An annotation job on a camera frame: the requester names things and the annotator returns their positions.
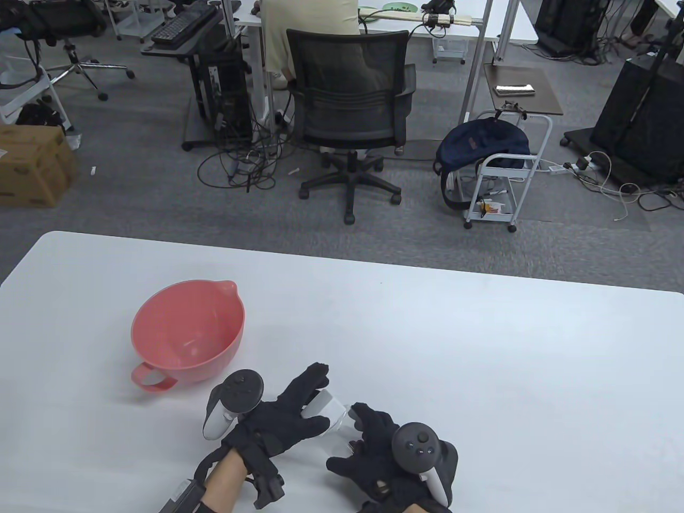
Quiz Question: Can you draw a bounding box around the person's left hand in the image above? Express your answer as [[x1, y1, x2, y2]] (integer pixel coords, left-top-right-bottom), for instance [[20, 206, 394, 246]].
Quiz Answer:
[[223, 362, 331, 458]]

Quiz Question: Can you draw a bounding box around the person's right hand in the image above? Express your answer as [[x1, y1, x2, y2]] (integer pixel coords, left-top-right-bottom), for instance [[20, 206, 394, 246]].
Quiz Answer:
[[326, 402, 434, 504]]

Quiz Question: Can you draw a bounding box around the clear plastic jar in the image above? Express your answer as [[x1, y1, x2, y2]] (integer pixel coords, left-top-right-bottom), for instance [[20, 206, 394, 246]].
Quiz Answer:
[[326, 414, 365, 458]]

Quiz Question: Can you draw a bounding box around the white square jar lid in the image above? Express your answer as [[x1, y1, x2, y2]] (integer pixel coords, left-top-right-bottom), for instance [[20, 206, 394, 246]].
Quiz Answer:
[[302, 389, 348, 433]]

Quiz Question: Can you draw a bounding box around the pink salad bowl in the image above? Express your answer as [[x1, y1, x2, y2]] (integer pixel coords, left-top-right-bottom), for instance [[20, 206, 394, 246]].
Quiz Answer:
[[130, 279, 246, 393]]

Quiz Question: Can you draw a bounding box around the person's left forearm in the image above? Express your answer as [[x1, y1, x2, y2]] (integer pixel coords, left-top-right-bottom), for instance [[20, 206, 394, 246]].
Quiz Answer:
[[202, 449, 252, 513]]

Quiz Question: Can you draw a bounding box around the black left forearm sensor box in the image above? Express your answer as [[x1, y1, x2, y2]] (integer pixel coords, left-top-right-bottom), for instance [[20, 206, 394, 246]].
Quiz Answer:
[[158, 478, 206, 513]]

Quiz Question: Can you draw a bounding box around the black white right controller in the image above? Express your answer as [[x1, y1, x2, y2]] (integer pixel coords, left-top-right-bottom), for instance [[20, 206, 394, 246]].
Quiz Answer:
[[392, 422, 458, 506]]

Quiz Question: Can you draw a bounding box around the black white controller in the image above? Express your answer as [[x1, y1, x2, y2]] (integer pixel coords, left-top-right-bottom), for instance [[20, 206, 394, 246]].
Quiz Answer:
[[202, 370, 265, 440], [392, 422, 458, 506]]

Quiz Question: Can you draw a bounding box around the black white left controller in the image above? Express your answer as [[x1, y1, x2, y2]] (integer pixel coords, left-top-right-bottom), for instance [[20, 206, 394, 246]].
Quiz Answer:
[[202, 370, 265, 440]]

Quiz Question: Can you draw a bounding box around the black mesh office chair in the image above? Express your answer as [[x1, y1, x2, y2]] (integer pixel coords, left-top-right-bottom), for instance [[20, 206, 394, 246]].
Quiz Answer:
[[286, 28, 417, 225]]

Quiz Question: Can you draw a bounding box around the white rolling cart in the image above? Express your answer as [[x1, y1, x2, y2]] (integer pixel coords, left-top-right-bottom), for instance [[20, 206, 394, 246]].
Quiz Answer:
[[464, 110, 554, 233]]

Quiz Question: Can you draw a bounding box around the dark blue backpack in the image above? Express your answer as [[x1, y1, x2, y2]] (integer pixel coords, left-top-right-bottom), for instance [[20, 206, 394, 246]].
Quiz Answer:
[[434, 119, 531, 210]]

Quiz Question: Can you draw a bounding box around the black computer cart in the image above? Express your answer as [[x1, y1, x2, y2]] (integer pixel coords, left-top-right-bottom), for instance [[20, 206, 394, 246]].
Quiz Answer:
[[140, 21, 254, 151]]

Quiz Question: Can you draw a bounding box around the white floor power strip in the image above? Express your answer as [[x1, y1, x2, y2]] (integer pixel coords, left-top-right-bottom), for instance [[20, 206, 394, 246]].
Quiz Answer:
[[548, 158, 599, 174]]

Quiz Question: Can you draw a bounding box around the brown cardboard box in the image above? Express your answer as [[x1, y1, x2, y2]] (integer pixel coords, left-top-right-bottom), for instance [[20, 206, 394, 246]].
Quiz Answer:
[[0, 125, 80, 208]]

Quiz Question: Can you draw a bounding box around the brown side table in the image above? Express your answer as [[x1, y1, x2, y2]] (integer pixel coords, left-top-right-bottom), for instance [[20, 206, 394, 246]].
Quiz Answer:
[[484, 63, 564, 117]]

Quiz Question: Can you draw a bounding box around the black bag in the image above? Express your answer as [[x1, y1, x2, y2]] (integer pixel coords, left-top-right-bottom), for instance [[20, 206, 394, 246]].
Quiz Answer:
[[16, 102, 66, 130]]

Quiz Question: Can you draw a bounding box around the white office desk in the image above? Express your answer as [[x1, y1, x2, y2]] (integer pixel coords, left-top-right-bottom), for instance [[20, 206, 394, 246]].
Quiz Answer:
[[494, 0, 539, 62], [222, 0, 493, 129]]

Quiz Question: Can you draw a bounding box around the black keyboard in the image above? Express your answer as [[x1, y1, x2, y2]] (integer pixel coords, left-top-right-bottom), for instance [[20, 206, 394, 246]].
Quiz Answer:
[[151, 5, 219, 46]]

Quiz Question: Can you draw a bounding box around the white metal rack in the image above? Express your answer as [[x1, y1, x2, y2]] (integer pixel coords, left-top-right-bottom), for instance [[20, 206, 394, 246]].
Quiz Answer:
[[0, 67, 73, 134]]

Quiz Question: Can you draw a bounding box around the black equipment cabinet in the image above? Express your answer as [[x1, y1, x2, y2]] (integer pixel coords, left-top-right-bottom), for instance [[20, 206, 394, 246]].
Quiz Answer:
[[560, 56, 684, 188]]

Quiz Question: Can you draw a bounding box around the long beige power strip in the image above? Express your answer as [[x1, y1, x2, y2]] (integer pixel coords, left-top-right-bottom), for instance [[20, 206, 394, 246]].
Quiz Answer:
[[371, 11, 473, 27]]

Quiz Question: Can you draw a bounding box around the black chrome office chair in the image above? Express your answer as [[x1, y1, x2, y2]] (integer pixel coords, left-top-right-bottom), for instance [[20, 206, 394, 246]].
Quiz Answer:
[[0, 0, 135, 102]]

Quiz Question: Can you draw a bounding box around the black equipment stack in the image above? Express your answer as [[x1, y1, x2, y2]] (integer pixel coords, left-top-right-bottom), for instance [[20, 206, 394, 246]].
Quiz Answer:
[[534, 0, 610, 54]]

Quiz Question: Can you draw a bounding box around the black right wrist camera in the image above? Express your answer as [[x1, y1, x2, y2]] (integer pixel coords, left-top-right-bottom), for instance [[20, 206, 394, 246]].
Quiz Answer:
[[361, 497, 407, 513]]

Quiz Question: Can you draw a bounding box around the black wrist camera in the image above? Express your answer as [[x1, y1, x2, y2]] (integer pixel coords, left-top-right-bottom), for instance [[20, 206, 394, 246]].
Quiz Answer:
[[227, 436, 285, 508], [361, 497, 407, 513]]

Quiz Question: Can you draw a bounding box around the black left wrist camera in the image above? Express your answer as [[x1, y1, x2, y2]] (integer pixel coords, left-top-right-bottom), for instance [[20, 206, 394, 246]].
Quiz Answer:
[[227, 436, 285, 508]]

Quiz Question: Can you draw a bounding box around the tangle of black cables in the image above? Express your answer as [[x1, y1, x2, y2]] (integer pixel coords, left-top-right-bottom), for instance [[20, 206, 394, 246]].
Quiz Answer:
[[197, 96, 310, 193]]

